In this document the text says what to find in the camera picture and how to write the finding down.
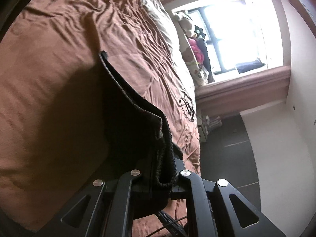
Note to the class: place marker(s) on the beige plush dog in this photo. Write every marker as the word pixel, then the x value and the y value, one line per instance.
pixel 184 22

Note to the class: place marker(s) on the pink garment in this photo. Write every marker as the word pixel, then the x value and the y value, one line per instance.
pixel 196 50

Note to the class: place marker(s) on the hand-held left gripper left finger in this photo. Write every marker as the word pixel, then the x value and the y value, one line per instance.
pixel 123 192

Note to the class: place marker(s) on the black pants with white print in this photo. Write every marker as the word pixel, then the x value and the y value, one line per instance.
pixel 133 140

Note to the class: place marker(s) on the black plush cat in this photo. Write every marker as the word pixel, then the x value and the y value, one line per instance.
pixel 199 31

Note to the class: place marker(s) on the pink striped books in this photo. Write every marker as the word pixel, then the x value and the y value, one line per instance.
pixel 213 121

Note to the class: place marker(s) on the pile of plush toys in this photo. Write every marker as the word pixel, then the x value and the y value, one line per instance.
pixel 190 61

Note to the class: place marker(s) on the white pillows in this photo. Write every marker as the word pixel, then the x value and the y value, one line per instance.
pixel 158 17

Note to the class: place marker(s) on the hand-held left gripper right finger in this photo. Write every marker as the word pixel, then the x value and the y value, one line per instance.
pixel 195 192

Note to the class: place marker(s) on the black framed window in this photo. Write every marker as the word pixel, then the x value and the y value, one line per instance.
pixel 237 29

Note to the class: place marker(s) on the brown blanket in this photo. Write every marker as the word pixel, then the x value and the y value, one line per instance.
pixel 61 79

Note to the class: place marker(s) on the hanging dark garment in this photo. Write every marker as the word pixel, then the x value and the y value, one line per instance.
pixel 249 66

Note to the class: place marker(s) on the cream nightstand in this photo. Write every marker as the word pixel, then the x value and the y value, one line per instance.
pixel 203 132

